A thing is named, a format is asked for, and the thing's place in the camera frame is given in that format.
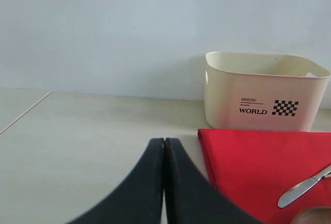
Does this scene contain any round wooden plate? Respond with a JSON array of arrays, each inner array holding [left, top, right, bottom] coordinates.
[[291, 206, 331, 224]]

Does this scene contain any cream plastic bin WORLD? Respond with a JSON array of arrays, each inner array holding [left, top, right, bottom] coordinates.
[[204, 51, 330, 131]]

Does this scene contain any silver table knife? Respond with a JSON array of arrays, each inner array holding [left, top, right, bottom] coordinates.
[[277, 166, 330, 208]]

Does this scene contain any red scalloped tablecloth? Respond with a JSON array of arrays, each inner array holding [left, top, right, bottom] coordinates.
[[198, 129, 330, 223]]

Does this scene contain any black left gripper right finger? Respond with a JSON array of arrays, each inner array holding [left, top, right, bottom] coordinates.
[[164, 138, 260, 224]]

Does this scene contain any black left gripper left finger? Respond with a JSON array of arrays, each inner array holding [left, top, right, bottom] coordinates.
[[70, 138, 164, 224]]

